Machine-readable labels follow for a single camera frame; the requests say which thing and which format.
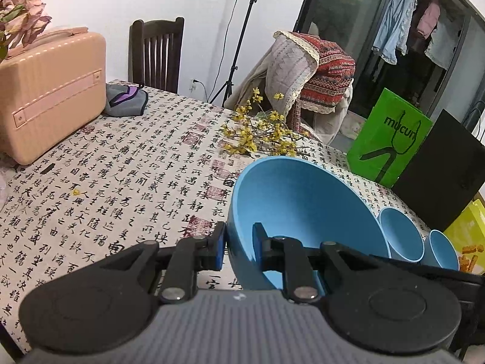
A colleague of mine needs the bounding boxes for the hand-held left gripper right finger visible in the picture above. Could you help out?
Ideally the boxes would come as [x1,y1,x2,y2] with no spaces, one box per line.
[253,223,391,304]

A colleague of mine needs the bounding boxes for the dried pink rose bouquet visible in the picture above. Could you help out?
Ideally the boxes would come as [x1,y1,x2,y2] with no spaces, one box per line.
[0,0,52,61]

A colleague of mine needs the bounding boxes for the yellow flower branch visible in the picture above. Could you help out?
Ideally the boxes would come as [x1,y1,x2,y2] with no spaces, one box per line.
[223,88,309,158]

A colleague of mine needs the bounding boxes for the green paper bag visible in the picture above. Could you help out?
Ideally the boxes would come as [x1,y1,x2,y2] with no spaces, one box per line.
[346,88,433,188]

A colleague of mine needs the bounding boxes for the hanging light blue shirt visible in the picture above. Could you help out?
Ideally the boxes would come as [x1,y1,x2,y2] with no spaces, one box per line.
[372,0,419,65]

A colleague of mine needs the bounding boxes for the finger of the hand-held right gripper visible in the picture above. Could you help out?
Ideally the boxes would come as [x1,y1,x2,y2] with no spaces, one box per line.
[373,256,429,277]

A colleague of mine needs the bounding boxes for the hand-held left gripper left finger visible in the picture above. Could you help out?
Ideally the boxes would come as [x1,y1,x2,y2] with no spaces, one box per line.
[91,222,227,304]

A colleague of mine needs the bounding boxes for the pink ribbed vanity case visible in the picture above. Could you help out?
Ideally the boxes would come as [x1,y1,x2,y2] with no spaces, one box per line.
[0,26,107,165]

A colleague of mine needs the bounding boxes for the hanging white garment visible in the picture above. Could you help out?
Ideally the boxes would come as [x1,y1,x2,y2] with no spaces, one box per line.
[424,13,461,69]

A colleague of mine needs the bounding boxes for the yellow-green snack box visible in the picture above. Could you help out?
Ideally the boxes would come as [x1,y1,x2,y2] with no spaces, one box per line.
[443,199,485,275]

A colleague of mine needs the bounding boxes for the chair with patterned blankets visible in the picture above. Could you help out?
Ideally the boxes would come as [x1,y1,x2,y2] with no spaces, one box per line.
[223,59,353,145]

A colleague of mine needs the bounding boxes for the grey purple pouch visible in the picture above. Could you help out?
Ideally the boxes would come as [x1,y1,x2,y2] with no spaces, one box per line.
[105,84,149,117]

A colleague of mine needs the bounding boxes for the calligraphy print tablecloth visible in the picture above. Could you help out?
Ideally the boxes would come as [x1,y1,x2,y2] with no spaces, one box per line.
[0,79,474,353]

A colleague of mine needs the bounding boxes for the hanging pink garment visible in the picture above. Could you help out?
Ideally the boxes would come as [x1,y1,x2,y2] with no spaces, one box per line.
[417,2,442,39]

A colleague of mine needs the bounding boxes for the dark wooden chair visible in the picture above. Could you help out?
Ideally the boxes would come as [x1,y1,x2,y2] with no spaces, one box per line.
[129,17,185,95]

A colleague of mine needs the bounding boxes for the black framed sliding door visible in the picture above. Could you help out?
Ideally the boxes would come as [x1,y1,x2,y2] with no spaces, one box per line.
[293,0,485,130]

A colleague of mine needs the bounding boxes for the blue bowl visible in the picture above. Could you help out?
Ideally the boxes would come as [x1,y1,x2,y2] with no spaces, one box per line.
[429,230,460,268]
[379,207,425,262]
[227,156,391,291]

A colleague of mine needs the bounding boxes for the black paper bag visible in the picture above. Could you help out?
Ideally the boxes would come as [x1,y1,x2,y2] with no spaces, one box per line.
[391,109,485,233]

